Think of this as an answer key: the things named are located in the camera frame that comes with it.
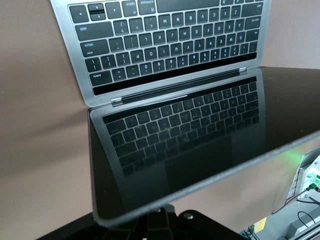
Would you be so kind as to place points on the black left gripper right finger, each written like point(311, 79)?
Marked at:
point(200, 227)

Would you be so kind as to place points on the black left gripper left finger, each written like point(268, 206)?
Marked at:
point(120, 231)

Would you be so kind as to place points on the grey aluminium laptop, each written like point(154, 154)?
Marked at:
point(175, 125)

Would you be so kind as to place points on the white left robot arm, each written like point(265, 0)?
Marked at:
point(311, 172)

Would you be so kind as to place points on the grey aluminium rail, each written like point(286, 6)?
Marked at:
point(305, 231)

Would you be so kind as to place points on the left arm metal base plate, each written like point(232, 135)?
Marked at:
point(297, 185)

